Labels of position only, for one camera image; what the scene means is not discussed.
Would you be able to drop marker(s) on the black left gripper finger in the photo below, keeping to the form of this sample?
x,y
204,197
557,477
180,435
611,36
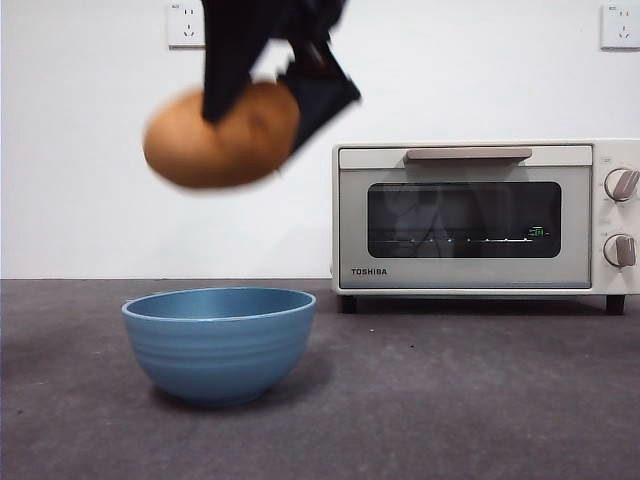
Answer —
x,y
227,60
325,100

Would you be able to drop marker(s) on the brown potato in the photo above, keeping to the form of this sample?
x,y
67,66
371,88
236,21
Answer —
x,y
185,150

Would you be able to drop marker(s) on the blue bowl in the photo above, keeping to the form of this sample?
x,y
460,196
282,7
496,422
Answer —
x,y
220,360

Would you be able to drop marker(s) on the cream toaster oven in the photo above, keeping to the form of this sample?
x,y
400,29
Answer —
x,y
607,220

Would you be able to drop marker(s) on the beige oven knob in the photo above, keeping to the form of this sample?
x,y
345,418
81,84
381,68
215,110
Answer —
x,y
620,185
620,250

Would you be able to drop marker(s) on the white wall socket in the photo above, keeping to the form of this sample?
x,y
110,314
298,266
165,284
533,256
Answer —
x,y
182,30
622,25

